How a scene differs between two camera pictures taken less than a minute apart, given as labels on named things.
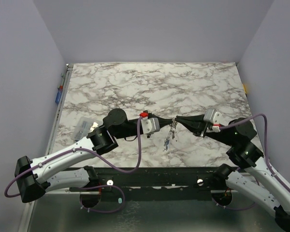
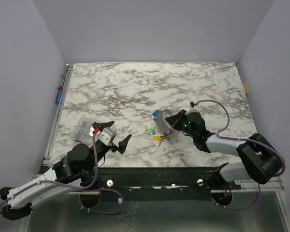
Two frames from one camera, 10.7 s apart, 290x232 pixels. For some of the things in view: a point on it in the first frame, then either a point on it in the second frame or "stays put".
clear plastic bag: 85,125 stays put
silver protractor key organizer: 171,134 -> 159,117
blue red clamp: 60,89 stays put
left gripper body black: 132,131 -> 100,152
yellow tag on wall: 244,88 stays put
